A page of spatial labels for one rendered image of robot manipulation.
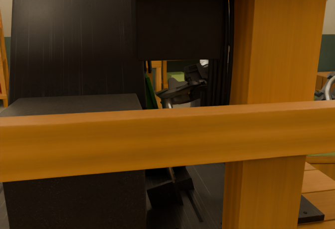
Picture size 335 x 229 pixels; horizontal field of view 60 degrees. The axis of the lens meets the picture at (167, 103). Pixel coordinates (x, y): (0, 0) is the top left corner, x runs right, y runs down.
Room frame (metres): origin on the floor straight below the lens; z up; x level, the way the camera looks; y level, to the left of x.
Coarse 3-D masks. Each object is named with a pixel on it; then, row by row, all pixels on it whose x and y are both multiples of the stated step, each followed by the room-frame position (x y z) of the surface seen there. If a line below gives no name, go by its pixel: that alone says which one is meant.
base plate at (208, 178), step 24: (192, 168) 0.99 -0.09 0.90; (216, 168) 0.99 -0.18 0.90; (0, 192) 0.83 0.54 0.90; (192, 192) 0.83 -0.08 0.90; (216, 192) 0.83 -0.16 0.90; (0, 216) 0.71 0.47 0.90; (168, 216) 0.71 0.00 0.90; (192, 216) 0.71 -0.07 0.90; (216, 216) 0.71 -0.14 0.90; (312, 216) 0.71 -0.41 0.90
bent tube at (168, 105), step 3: (162, 90) 0.84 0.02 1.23; (165, 90) 0.83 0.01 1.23; (156, 93) 0.84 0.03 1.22; (159, 93) 0.84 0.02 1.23; (162, 93) 0.84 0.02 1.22; (162, 99) 0.84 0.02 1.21; (165, 99) 0.83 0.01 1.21; (168, 99) 0.83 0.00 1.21; (162, 102) 0.83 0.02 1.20; (165, 102) 0.82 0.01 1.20; (168, 102) 0.82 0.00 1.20; (171, 102) 0.84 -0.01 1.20; (162, 105) 0.83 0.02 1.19; (165, 105) 0.82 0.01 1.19; (168, 105) 0.82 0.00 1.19; (171, 105) 0.82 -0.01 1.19; (165, 108) 0.81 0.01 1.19; (168, 108) 0.81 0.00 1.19
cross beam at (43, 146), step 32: (0, 128) 0.39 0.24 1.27; (32, 128) 0.40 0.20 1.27; (64, 128) 0.41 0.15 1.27; (96, 128) 0.42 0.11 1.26; (128, 128) 0.43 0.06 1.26; (160, 128) 0.44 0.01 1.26; (192, 128) 0.45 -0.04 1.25; (224, 128) 0.46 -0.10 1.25; (256, 128) 0.47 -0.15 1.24; (288, 128) 0.48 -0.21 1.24; (320, 128) 0.49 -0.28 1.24; (0, 160) 0.39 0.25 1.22; (32, 160) 0.40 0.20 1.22; (64, 160) 0.41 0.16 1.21; (96, 160) 0.42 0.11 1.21; (128, 160) 0.43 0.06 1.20; (160, 160) 0.44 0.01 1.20; (192, 160) 0.45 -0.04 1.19; (224, 160) 0.46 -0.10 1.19
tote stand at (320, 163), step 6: (306, 156) 1.34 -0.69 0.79; (312, 156) 1.34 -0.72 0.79; (318, 156) 1.34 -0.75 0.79; (324, 156) 1.34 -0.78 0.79; (330, 156) 1.34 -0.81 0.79; (312, 162) 1.33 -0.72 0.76; (318, 162) 1.33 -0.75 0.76; (324, 162) 1.33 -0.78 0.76; (330, 162) 1.33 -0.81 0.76; (318, 168) 1.33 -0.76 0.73; (324, 168) 1.33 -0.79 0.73; (330, 168) 1.33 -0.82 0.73; (330, 174) 1.33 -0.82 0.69
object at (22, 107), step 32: (64, 96) 0.73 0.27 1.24; (96, 96) 0.73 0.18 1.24; (128, 96) 0.73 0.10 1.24; (32, 192) 0.55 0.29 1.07; (64, 192) 0.56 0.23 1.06; (96, 192) 0.58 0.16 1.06; (128, 192) 0.59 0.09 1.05; (32, 224) 0.55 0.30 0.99; (64, 224) 0.56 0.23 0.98; (96, 224) 0.58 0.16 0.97; (128, 224) 0.59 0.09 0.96
